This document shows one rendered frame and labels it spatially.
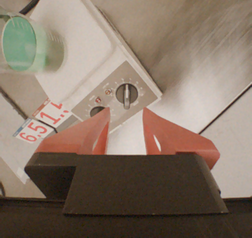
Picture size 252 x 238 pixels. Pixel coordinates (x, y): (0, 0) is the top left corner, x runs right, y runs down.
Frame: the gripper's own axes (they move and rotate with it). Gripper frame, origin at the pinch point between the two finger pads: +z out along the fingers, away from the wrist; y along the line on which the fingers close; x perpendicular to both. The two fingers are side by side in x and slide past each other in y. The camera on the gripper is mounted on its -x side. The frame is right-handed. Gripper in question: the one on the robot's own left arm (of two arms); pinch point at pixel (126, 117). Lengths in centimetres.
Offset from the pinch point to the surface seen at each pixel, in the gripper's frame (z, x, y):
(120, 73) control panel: 7.3, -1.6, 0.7
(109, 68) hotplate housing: 7.4, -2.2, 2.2
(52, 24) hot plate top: 10.1, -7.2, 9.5
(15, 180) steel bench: 11, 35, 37
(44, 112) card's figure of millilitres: 12.4, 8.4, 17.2
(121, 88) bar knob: 6.9, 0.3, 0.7
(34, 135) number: 12.9, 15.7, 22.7
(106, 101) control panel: 7.2, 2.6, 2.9
